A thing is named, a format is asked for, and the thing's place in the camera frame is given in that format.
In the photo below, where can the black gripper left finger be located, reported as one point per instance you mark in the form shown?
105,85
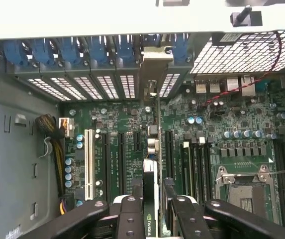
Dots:
129,219

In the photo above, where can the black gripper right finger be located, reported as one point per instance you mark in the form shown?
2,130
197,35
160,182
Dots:
189,219

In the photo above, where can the dark RAM stick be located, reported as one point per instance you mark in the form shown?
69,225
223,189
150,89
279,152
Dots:
188,171

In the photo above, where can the black RAM slot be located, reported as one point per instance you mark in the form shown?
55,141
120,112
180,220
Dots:
209,174

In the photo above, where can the CPU socket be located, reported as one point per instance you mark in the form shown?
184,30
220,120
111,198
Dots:
221,176

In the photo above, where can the long black expansion slot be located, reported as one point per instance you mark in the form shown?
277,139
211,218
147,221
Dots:
122,161
170,154
106,164

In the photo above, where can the white expansion slot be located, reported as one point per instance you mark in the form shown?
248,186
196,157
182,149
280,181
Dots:
89,164

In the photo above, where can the short black expansion slot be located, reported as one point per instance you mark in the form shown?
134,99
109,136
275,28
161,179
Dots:
137,142

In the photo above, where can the green motherboard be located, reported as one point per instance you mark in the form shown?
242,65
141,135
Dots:
231,119

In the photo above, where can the perforated metal slot cover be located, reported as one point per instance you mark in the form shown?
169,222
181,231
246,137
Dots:
68,88
127,86
168,85
108,87
88,87
47,89

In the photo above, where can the open grey PC case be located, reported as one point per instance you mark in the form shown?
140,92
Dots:
13,149

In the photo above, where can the blue card retention clip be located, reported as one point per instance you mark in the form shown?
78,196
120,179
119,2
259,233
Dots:
124,48
180,47
70,51
15,53
98,49
42,52

